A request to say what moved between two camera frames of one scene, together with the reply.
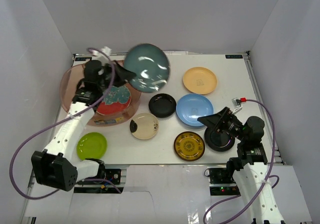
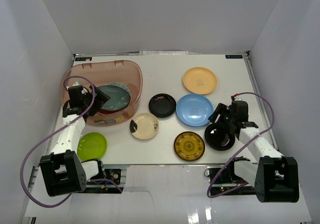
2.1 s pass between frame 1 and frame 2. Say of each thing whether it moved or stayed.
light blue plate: stayed
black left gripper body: moved
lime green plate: stayed
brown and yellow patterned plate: stayed
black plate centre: stayed
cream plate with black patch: stayed
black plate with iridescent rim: stayed
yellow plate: stayed
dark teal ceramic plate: moved
